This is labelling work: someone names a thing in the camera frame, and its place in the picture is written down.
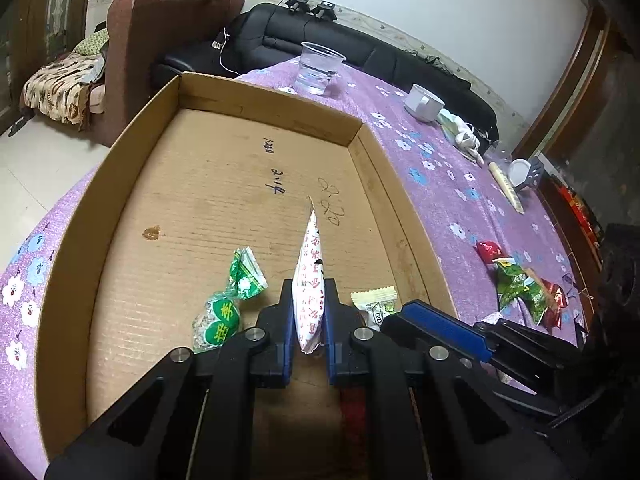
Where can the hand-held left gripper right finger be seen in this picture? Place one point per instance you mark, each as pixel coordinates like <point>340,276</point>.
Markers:
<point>331,345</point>

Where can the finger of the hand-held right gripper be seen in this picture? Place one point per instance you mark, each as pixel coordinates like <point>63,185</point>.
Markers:
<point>535,395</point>
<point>445,327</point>

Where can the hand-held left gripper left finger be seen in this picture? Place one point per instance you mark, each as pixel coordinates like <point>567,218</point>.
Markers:
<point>286,340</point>

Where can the cream small candy packet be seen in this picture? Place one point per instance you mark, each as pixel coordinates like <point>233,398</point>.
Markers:
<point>372,305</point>

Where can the shiny red snack packet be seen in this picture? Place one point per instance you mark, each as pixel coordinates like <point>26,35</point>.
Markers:
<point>555,299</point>

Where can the white red-print snack packet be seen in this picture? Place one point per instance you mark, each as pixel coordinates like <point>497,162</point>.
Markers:
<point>310,270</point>

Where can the green pea snack packet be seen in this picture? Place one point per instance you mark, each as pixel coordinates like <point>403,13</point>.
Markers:
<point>515,287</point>

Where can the brown cardboard box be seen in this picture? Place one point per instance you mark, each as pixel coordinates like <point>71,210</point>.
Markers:
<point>210,185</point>

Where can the green round snack packet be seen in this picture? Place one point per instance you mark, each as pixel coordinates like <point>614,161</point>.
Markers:
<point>225,315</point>

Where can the dark red snack packet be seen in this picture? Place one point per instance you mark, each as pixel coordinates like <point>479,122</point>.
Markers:
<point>352,420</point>

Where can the clear biscuit packet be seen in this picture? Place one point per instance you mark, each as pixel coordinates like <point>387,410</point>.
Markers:
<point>533,276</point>

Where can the red picture snack packet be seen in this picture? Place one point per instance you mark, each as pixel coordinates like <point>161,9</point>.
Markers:
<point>487,251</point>

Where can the purple floral tablecloth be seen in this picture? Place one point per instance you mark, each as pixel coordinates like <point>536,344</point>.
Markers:
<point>440,200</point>

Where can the cream tube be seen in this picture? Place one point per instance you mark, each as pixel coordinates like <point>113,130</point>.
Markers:
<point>506,187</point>

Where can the white jar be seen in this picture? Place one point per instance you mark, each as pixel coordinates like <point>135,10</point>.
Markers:
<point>517,171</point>

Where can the white crumpled cloth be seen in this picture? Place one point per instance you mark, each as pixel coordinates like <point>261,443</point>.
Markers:
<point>467,140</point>

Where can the pale green cloth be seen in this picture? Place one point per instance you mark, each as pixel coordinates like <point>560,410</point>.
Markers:
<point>447,122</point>

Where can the white mug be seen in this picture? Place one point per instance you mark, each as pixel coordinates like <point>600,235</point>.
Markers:
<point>422,105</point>

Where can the clear plastic cup with water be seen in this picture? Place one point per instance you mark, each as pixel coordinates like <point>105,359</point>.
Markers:
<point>319,70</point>

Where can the black leather sofa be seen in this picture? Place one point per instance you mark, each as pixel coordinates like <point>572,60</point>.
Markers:
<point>280,30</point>

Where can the maroon armchair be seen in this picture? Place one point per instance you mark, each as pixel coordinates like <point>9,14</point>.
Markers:
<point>145,35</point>

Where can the floral blanket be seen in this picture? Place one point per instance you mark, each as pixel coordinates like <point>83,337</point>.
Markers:
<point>55,90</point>

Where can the green patterned cushion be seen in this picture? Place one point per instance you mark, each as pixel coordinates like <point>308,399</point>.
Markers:
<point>92,42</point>

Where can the wooden cabinet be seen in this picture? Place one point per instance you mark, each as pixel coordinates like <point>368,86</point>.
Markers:
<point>45,10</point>

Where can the wooden door frame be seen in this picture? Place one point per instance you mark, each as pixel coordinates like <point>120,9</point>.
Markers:
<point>575,75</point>

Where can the black camera device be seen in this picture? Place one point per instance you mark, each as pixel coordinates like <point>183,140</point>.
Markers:
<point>325,10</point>
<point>299,2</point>

